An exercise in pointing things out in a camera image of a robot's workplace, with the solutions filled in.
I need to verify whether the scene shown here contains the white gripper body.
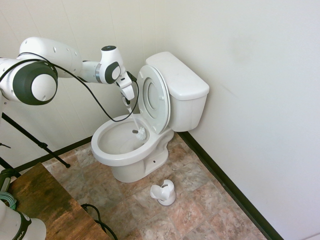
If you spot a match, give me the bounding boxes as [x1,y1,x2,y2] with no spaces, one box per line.
[115,71,135,101]

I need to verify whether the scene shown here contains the white toilet brush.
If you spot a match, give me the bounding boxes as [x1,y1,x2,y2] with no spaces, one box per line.
[126,106,148,141]

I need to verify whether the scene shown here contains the white toilet lid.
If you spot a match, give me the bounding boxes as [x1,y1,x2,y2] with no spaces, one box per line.
[143,65,173,132]

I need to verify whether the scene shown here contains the white toilet seat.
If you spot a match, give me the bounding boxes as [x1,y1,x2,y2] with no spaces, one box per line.
[136,65,172,135]

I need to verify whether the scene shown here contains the white toilet bowl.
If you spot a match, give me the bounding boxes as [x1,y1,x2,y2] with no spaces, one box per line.
[90,114,175,183]

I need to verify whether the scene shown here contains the white toilet tank cover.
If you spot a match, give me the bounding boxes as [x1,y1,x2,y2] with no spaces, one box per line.
[145,51,210,101]

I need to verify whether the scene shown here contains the white toilet tank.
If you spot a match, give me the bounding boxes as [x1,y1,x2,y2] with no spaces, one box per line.
[169,92,208,133]

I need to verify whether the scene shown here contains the white toilet brush holder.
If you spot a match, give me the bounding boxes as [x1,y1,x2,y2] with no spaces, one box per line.
[149,178,177,206]

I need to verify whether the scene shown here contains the black baseboard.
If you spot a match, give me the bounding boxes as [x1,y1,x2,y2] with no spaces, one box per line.
[12,136,95,173]
[177,131,285,240]

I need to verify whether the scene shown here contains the brown wooden table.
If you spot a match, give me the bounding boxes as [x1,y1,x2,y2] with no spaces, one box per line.
[7,161,112,240]

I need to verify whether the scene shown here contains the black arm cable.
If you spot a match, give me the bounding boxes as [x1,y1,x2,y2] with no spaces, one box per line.
[0,56,139,123]

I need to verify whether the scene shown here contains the black camera tripod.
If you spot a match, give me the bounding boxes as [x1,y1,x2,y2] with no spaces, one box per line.
[0,112,71,178]

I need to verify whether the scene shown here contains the black cable on table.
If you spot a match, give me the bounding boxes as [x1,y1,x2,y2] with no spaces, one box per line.
[81,203,118,240]

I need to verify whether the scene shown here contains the green coiled cable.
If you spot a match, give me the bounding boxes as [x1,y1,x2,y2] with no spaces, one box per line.
[0,191,18,211]

